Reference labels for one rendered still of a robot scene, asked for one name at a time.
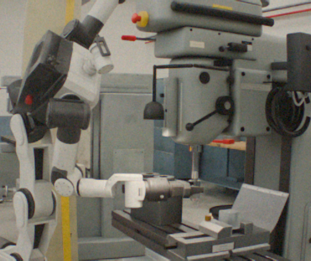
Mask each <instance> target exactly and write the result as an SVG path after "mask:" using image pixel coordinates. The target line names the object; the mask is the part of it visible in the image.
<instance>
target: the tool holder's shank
mask: <svg viewBox="0 0 311 261"><path fill-rule="evenodd" d="M198 163H199V152H193V153H192V174H191V180H192V181H197V179H198V178H199V174H198Z"/></svg>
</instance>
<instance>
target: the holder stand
mask: <svg viewBox="0 0 311 261"><path fill-rule="evenodd" d="M140 175H142V176H143V181H145V180H146V179H147V178H167V180H168V181H177V180H179V179H175V178H174V176H166V175H160V174H159V173H140ZM130 215H131V216H133V217H135V218H139V219H141V220H144V221H146V222H150V223H152V224H156V225H158V226H166V225H170V224H176V223H180V222H182V215H183V198H182V197H180V198H168V200H167V201H160V203H159V202H157V201H147V200H146V198H144V199H143V206H142V207H141V208H132V207H131V212H130Z"/></svg>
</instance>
